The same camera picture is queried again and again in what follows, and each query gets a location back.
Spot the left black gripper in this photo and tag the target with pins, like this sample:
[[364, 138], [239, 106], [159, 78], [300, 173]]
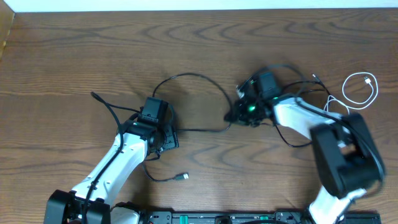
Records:
[[172, 142]]

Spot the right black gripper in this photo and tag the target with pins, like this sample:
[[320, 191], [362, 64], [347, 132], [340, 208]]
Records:
[[237, 114]]

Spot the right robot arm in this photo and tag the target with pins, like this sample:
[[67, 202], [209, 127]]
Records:
[[346, 157]]

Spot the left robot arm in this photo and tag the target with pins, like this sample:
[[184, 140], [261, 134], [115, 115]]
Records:
[[149, 131]]

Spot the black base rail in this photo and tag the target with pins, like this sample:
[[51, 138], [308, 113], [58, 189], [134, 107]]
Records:
[[281, 216]]

